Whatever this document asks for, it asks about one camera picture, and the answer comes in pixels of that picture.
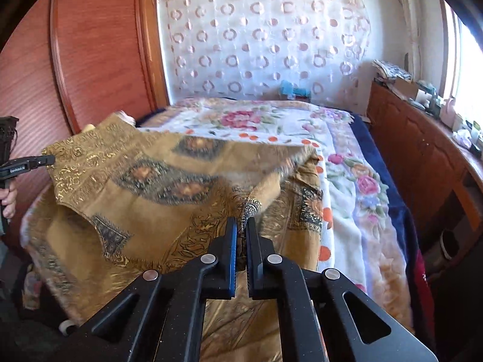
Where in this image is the golden patterned scarf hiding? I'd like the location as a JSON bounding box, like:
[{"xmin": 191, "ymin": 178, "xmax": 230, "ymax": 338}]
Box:
[{"xmin": 20, "ymin": 114, "xmax": 326, "ymax": 362}]

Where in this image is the person's left hand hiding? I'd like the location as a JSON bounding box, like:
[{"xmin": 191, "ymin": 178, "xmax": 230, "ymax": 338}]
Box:
[{"xmin": 0, "ymin": 179, "xmax": 18, "ymax": 220}]

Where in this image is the floral bed blanket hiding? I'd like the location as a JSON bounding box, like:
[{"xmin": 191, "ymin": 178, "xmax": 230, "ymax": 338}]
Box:
[{"xmin": 141, "ymin": 98, "xmax": 414, "ymax": 329}]

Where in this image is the navy blue bed sheet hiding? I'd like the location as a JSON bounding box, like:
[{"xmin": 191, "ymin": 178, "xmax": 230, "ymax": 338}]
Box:
[{"xmin": 349, "ymin": 112, "xmax": 427, "ymax": 272}]

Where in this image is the wooden side cabinet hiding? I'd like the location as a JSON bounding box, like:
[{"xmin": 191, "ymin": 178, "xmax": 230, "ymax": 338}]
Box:
[{"xmin": 367, "ymin": 83, "xmax": 482, "ymax": 254}]

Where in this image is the orange print white towel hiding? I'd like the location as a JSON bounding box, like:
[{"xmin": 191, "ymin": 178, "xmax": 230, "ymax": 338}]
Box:
[{"xmin": 182, "ymin": 128, "xmax": 334, "ymax": 272}]

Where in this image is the cardboard box on cabinet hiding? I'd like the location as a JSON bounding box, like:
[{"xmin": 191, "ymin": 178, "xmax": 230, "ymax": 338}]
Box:
[{"xmin": 391, "ymin": 77, "xmax": 419, "ymax": 100}]

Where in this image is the blue tissue box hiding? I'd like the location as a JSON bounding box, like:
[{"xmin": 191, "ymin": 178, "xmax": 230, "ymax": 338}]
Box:
[{"xmin": 278, "ymin": 80, "xmax": 311, "ymax": 101}]

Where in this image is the white circle pattern curtain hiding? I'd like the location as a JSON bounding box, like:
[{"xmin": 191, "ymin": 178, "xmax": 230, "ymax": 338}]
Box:
[{"xmin": 158, "ymin": 0, "xmax": 371, "ymax": 109}]

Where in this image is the folded patterned cloth stack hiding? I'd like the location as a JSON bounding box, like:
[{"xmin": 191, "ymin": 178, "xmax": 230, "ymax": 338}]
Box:
[{"xmin": 372, "ymin": 60, "xmax": 413, "ymax": 82}]

